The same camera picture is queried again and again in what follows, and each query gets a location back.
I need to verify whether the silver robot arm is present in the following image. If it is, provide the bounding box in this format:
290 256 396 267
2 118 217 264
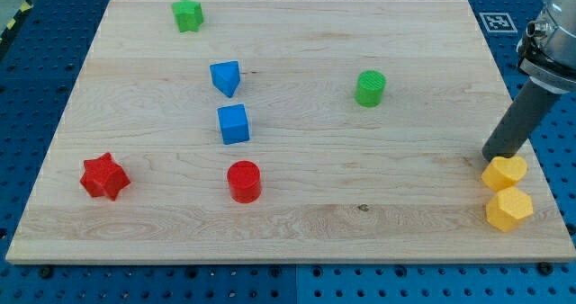
517 0 575 94

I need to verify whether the red cylinder block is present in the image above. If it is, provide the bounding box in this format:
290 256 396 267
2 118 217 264
227 160 262 203

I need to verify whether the blue cube block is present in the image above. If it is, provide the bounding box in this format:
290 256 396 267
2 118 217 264
217 104 250 145

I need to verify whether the wooden board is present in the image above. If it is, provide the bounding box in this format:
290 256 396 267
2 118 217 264
6 0 575 265

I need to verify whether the blue triangle block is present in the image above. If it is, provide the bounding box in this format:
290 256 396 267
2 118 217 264
210 60 240 98

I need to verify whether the green cylinder block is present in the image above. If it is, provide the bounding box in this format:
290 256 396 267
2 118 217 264
355 70 387 107

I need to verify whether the green star block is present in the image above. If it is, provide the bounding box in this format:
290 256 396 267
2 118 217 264
171 0 204 32

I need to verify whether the red star block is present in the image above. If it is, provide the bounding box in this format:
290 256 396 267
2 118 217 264
80 152 131 201

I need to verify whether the yellow hexagon block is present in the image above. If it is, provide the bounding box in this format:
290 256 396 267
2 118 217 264
485 187 534 232

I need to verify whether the white fiducial marker tag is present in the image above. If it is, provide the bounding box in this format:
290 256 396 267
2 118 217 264
480 12 518 33

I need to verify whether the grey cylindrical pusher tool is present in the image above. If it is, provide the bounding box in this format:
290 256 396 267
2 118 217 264
481 77 566 162

